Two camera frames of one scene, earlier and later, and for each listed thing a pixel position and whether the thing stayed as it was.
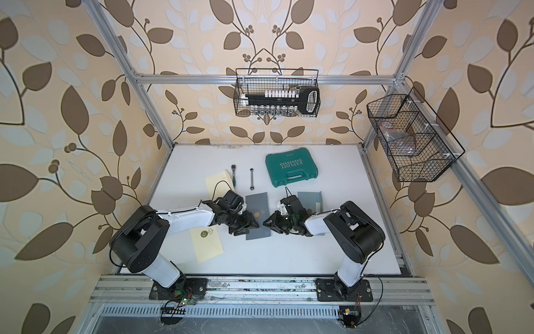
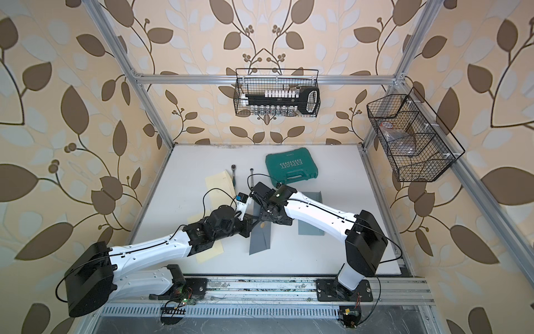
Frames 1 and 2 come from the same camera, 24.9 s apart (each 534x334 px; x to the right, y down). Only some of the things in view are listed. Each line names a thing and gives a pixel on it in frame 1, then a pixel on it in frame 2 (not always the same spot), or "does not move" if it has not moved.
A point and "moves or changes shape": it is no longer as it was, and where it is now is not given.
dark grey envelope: (257, 204) moves or changes shape
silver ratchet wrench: (252, 187) does not move
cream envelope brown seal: (218, 186) does not move
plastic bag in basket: (400, 142) does not move
